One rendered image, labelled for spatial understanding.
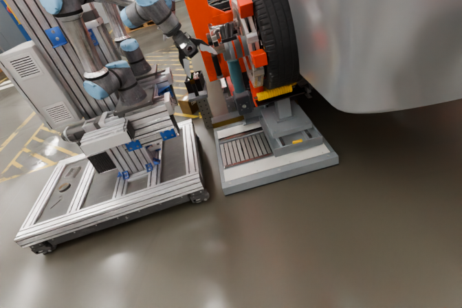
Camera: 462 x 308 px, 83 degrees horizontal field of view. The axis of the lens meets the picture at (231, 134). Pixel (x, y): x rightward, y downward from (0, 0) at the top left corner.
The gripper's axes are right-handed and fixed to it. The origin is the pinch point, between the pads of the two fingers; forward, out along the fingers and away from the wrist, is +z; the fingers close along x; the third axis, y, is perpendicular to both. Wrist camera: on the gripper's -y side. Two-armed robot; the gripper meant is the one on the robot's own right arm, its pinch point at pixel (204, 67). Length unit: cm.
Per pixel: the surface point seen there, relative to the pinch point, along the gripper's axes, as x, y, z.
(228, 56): -17, 55, 34
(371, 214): -19, -47, 111
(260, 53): -28.4, 23.5, 28.0
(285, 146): -9, 18, 98
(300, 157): -12, 10, 107
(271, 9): -48, 33, 17
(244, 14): -36, 41, 13
